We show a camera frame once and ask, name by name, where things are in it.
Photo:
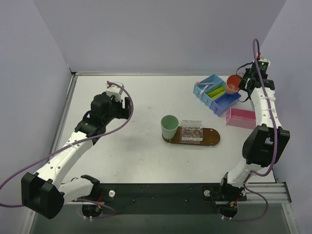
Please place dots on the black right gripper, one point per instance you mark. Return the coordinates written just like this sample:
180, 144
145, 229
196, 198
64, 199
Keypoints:
245, 81

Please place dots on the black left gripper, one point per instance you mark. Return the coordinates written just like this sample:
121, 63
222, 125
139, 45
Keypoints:
125, 107

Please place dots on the orange plastic cup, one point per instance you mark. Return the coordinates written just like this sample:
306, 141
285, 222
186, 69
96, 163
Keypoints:
232, 84

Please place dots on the pink plastic drawer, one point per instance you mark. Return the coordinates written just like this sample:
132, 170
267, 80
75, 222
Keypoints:
241, 118

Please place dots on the green plastic cup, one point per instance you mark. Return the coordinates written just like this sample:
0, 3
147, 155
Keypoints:
169, 125

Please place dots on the clear textured plastic holder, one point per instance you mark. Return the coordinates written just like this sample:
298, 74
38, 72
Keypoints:
191, 131

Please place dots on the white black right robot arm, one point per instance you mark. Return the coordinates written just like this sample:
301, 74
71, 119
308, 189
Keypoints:
266, 143

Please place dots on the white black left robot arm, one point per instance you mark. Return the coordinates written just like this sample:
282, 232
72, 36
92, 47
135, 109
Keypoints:
44, 191

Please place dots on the green toothpaste tube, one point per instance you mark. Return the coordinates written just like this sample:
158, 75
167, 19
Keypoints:
216, 91
217, 95

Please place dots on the pink white toothbrush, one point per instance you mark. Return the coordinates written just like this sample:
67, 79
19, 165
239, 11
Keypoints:
206, 83

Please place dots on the brown wooden oval tray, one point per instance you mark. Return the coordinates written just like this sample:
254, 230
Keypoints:
211, 137

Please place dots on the blue plastic organizer box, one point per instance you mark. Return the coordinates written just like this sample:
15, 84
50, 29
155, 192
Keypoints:
222, 103

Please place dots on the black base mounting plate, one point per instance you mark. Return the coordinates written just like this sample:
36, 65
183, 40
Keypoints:
160, 199

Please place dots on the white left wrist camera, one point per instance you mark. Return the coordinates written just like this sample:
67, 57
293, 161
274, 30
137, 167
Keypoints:
114, 92

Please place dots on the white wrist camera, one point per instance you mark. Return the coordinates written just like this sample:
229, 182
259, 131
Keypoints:
263, 64
114, 92

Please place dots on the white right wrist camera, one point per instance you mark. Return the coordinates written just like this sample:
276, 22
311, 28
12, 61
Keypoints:
263, 64

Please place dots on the aluminium table edge rail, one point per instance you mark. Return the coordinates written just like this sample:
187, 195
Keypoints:
64, 113

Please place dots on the aluminium front rail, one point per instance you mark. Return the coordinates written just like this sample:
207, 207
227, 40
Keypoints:
273, 192

